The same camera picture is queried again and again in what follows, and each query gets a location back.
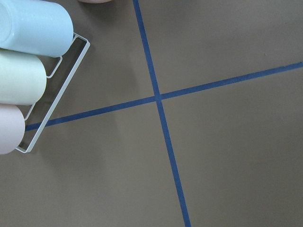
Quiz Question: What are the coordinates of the pink ice bowl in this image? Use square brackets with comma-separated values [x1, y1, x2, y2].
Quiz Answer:
[78, 0, 112, 4]

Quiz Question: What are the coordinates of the light green cup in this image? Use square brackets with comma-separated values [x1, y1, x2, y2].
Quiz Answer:
[0, 49, 47, 105]

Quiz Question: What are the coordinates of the pink cup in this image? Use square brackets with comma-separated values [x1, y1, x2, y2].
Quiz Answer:
[0, 104, 25, 155]

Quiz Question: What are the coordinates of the light blue cup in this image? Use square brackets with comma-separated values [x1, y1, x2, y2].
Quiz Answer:
[0, 0, 73, 57]

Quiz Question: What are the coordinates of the white wire cup rack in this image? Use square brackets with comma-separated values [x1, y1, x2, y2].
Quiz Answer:
[16, 33, 90, 153]

